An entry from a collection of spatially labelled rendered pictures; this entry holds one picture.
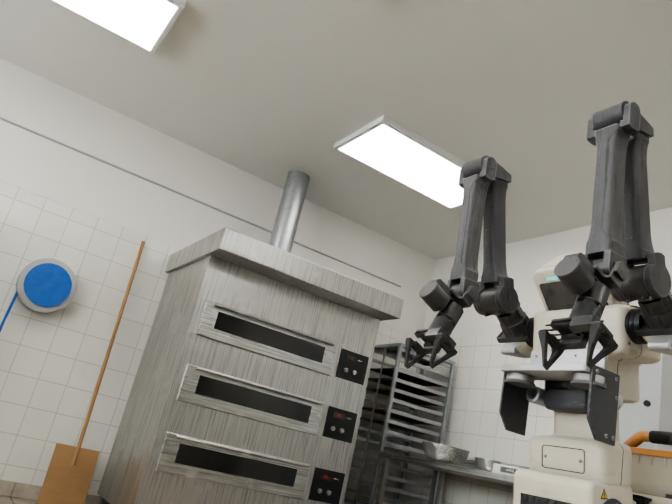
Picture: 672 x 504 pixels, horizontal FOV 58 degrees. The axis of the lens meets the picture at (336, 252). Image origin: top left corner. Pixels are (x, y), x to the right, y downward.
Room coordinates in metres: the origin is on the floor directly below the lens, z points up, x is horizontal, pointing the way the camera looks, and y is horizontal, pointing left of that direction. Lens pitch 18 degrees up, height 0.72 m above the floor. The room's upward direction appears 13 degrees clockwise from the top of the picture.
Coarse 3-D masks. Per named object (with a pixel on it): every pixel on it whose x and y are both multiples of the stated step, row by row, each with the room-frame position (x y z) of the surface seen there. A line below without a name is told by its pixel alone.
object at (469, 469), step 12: (384, 456) 5.25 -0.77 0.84; (396, 456) 5.11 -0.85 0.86; (408, 456) 4.99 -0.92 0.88; (384, 468) 5.27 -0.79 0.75; (432, 468) 5.26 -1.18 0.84; (444, 468) 4.62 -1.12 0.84; (456, 468) 4.51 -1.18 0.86; (468, 468) 4.41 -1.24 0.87; (384, 480) 5.28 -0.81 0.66; (444, 480) 5.58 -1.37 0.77; (492, 480) 4.63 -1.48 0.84; (504, 480) 4.12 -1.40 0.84
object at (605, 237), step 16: (624, 112) 1.16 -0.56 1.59; (640, 112) 1.17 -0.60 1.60; (592, 128) 1.23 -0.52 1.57; (608, 128) 1.19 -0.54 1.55; (624, 128) 1.17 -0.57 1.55; (592, 144) 1.26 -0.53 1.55; (608, 144) 1.19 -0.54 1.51; (624, 144) 1.19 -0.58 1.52; (608, 160) 1.18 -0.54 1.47; (624, 160) 1.20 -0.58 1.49; (608, 176) 1.18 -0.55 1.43; (624, 176) 1.20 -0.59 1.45; (608, 192) 1.18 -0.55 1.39; (592, 208) 1.21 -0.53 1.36; (608, 208) 1.18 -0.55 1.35; (592, 224) 1.21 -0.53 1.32; (608, 224) 1.18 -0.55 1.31; (592, 240) 1.20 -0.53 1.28; (608, 240) 1.17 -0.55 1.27; (592, 256) 1.22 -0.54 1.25; (608, 256) 1.17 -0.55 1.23; (608, 272) 1.17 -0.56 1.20
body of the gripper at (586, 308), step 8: (576, 304) 1.18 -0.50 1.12; (584, 304) 1.16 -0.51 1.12; (592, 304) 1.16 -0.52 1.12; (576, 312) 1.16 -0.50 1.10; (584, 312) 1.15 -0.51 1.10; (592, 312) 1.15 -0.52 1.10; (600, 312) 1.16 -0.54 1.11; (552, 320) 1.20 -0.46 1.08; (560, 320) 1.18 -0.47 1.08; (568, 320) 1.17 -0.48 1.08; (600, 320) 1.12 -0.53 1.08; (552, 328) 1.20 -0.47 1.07; (560, 328) 1.20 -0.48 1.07; (568, 328) 1.19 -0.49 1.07; (584, 336) 1.18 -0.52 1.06
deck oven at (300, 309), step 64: (192, 256) 4.36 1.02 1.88; (256, 256) 4.01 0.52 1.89; (192, 320) 4.10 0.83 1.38; (256, 320) 4.29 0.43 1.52; (320, 320) 4.56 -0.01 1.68; (192, 384) 4.13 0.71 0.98; (256, 384) 4.30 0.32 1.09; (320, 384) 4.62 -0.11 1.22; (128, 448) 4.54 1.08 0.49; (192, 448) 4.19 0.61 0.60; (256, 448) 4.43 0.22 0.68; (320, 448) 4.68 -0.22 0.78
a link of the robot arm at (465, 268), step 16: (480, 176) 1.54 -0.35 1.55; (464, 192) 1.58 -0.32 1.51; (480, 192) 1.56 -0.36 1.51; (464, 208) 1.57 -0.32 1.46; (480, 208) 1.57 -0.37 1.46; (464, 224) 1.57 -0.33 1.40; (480, 224) 1.57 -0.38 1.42; (464, 240) 1.56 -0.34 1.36; (464, 256) 1.56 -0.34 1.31; (464, 272) 1.55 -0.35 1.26; (464, 288) 1.54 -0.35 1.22
